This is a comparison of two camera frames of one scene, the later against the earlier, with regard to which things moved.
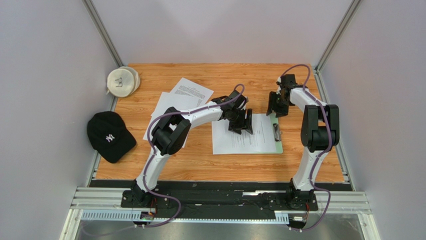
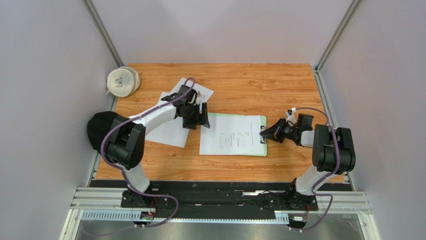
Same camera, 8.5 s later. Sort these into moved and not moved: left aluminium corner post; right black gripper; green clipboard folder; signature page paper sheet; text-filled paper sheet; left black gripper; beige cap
Moved: signature page paper sheet; left black gripper; green clipboard folder; right black gripper
Not moved: beige cap; text-filled paper sheet; left aluminium corner post
